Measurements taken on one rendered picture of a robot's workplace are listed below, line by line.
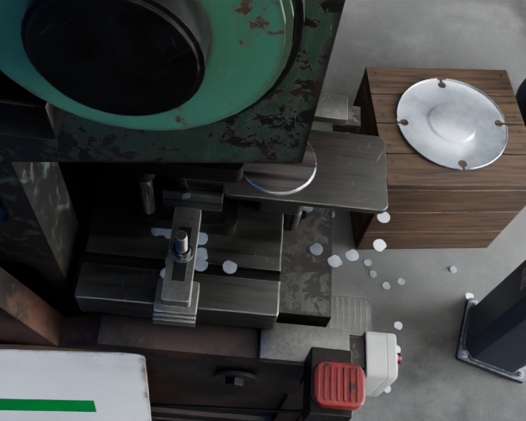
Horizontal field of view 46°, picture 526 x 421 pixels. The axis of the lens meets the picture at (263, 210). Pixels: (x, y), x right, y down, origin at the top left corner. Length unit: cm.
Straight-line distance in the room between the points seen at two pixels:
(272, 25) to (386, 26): 207
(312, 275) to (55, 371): 45
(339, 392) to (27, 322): 46
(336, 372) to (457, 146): 91
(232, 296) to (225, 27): 65
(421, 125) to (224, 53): 132
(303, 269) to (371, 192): 18
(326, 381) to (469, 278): 108
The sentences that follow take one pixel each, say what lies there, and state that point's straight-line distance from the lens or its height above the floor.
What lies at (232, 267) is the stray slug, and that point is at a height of 71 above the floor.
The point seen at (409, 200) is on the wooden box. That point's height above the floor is 28.
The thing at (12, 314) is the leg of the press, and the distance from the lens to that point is 94.
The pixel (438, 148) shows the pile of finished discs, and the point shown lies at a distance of 161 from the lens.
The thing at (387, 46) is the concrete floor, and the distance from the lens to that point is 231.
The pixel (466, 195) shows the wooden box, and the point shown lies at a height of 30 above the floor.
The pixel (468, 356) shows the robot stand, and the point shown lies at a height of 2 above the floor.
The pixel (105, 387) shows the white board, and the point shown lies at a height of 47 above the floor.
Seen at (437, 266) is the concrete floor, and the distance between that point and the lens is 185.
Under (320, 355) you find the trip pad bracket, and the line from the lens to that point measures 91.
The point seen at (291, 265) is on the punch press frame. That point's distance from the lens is 102.
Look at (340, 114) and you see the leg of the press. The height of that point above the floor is 64.
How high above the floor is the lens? 156
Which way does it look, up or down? 60 degrees down
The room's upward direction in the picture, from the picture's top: 11 degrees clockwise
